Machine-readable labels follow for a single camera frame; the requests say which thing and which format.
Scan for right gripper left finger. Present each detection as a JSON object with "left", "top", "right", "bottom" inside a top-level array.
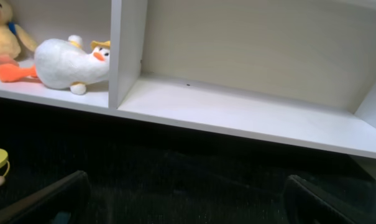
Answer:
[{"left": 0, "top": 170, "right": 92, "bottom": 224}]

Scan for white shelf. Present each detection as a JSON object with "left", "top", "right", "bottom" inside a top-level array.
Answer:
[{"left": 0, "top": 0, "right": 376, "bottom": 189}]

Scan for yellow plush duck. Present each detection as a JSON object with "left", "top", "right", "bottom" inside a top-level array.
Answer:
[{"left": 0, "top": 0, "right": 39, "bottom": 67}]

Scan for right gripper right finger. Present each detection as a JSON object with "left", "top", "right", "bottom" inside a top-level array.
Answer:
[{"left": 282, "top": 174, "right": 375, "bottom": 224}]

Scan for white plush duck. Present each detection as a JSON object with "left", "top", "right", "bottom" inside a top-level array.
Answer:
[{"left": 0, "top": 34, "right": 111, "bottom": 96}]

